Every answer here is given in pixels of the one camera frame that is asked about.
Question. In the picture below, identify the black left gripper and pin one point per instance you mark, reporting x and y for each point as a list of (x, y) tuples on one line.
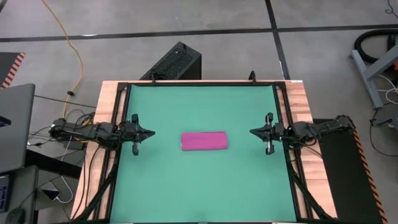
[(135, 134)]

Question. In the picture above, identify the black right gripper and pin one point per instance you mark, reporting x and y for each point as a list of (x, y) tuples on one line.
[(276, 132)]

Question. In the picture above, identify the magenta cloth towel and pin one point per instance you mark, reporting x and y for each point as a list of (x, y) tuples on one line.
[(205, 141)]

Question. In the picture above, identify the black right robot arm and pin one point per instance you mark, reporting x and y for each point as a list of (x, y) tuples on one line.
[(308, 130)]

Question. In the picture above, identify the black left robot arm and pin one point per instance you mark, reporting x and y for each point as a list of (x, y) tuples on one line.
[(87, 132)]

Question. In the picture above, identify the green table mat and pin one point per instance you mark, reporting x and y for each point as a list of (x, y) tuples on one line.
[(202, 186)]

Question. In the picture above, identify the black computer tower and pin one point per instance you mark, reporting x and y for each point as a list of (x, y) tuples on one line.
[(177, 62)]

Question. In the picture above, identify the large black orange-striped floor mat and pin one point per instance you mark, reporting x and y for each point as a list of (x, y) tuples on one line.
[(342, 171)]

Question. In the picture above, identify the smartphone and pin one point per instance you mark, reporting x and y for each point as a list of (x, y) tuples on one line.
[(51, 194)]

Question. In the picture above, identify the grey metal stand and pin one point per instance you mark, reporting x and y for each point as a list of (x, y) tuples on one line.
[(367, 74)]

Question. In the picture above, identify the grey laptop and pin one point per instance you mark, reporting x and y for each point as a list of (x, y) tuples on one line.
[(15, 124)]

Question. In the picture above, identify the grey side desk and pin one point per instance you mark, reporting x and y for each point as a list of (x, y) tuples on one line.
[(25, 186)]

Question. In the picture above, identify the small black orange-striped floor mat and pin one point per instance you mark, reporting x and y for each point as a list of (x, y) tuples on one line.
[(7, 67)]

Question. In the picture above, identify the black computer mouse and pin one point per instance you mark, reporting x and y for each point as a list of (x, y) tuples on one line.
[(15, 216)]

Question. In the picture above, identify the device with blue keys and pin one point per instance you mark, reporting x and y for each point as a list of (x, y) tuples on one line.
[(3, 196)]

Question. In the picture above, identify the black frame clamp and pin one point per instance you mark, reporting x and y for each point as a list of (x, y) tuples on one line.
[(153, 78), (252, 76)]

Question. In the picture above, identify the black metal table frame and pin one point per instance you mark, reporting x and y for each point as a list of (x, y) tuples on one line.
[(202, 83)]

